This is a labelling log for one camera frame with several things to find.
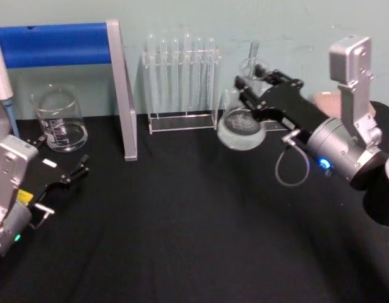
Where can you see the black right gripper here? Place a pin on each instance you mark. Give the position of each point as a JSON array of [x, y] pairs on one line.
[[289, 104]]

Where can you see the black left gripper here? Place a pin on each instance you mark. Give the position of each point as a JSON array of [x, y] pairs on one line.
[[44, 173]]

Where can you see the clear glass flask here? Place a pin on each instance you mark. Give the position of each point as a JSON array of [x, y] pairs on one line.
[[238, 132]]

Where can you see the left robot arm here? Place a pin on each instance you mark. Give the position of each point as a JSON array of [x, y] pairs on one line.
[[8, 176]]

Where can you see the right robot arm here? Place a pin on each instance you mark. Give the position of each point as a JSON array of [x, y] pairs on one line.
[[333, 142]]

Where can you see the clear glass beaker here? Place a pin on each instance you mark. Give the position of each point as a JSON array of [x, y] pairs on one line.
[[60, 126]]

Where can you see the clear glass test tube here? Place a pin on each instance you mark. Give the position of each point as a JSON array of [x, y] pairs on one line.
[[174, 69], [151, 63], [163, 69], [187, 66], [210, 69], [199, 69]]

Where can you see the pinkish brown flat block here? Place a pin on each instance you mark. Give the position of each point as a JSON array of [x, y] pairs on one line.
[[327, 101]]

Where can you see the clear acrylic test tube rack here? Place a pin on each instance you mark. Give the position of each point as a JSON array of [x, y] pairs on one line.
[[182, 121]]

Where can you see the white pipette with blue tip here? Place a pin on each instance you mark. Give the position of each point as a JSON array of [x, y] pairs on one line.
[[2, 79]]

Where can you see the blue and grey pipette stand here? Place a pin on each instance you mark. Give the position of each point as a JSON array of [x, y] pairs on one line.
[[55, 44]]

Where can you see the black table cloth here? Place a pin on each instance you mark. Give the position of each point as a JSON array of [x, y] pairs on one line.
[[182, 221]]

